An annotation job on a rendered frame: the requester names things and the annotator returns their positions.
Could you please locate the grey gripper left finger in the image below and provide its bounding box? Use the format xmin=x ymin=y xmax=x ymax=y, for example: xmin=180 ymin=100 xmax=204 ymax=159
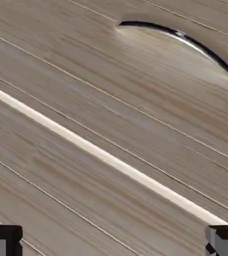
xmin=0 ymin=224 xmax=24 ymax=256

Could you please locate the light wood drawer front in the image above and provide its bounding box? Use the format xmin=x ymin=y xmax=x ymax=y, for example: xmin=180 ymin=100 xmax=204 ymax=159
xmin=0 ymin=0 xmax=228 ymax=226
xmin=0 ymin=90 xmax=228 ymax=256

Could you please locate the light wood cabinet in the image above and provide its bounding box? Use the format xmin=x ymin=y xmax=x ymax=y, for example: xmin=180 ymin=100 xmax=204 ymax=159
xmin=0 ymin=0 xmax=228 ymax=256

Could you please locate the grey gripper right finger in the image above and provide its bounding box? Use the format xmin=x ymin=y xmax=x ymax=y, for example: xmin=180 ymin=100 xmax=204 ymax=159
xmin=204 ymin=224 xmax=228 ymax=256

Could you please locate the curved dark metal handle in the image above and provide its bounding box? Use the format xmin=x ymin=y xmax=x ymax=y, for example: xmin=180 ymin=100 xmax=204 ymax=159
xmin=118 ymin=19 xmax=228 ymax=74

